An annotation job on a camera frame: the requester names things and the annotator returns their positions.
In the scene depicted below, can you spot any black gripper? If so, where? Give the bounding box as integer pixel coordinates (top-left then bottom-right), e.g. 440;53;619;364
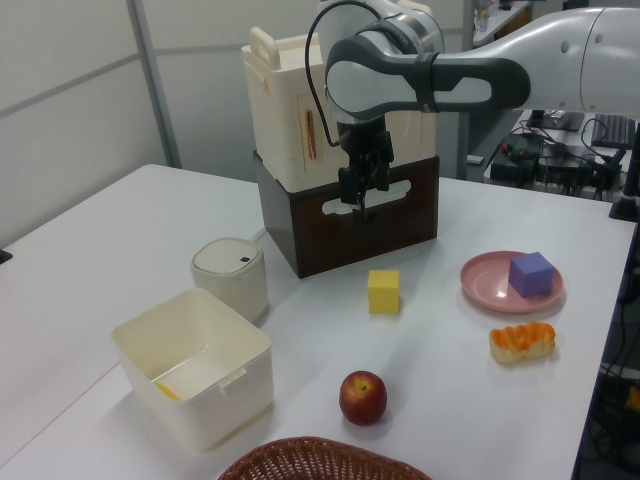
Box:
335;116;395;222

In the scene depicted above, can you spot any yellow foam cube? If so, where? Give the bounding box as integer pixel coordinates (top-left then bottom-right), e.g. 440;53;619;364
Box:
367;269;402;315

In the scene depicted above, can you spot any purple foam cube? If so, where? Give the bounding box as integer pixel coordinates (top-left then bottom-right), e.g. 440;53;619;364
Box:
508;251;555;300

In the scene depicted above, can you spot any dark brown wooden crate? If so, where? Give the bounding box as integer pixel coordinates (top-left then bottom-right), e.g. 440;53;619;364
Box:
252;150;442;280

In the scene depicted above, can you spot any cream plastic storage box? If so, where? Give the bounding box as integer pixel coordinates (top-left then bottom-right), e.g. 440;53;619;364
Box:
241;26;436;191

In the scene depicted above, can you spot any pink plate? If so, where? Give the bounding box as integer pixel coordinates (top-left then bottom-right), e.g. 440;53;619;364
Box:
460;250;565;314

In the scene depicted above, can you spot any small white lidded bin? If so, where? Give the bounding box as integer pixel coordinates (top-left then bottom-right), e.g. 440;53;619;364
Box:
190;237;270;325

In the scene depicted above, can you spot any red apple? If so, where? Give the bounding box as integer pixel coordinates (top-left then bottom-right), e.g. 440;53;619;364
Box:
339;370;388;427

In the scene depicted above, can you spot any orange glazed bread toy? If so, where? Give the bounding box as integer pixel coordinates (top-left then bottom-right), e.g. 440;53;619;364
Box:
488;321;557;365

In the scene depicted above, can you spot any open white plastic container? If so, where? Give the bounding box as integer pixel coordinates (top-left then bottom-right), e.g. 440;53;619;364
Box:
110;288;274;453

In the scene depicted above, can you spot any black keyboard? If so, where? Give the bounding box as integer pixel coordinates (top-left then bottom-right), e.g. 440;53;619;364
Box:
591;114;636;150

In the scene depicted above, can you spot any brown wicker basket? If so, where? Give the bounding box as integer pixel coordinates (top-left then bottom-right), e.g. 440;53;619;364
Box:
217;436;432;480

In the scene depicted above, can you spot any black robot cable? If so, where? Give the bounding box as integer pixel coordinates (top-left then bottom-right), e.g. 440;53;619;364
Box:
304;0;381;149

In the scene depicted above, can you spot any black electronics with cables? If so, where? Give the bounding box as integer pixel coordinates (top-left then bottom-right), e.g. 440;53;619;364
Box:
482;108;626;201

